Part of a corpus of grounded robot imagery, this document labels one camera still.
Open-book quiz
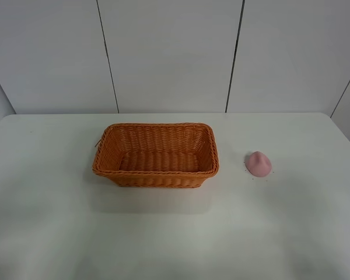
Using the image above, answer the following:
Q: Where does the pink peach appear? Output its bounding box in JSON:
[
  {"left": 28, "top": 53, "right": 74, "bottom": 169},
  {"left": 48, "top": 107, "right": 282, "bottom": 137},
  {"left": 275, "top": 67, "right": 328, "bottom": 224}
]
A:
[{"left": 244, "top": 151, "right": 272, "bottom": 177}]

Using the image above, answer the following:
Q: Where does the orange woven wicker basket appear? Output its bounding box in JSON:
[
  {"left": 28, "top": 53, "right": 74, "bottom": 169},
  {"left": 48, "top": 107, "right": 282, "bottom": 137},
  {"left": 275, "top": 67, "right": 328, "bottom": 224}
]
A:
[{"left": 92, "top": 122, "right": 219, "bottom": 188}]

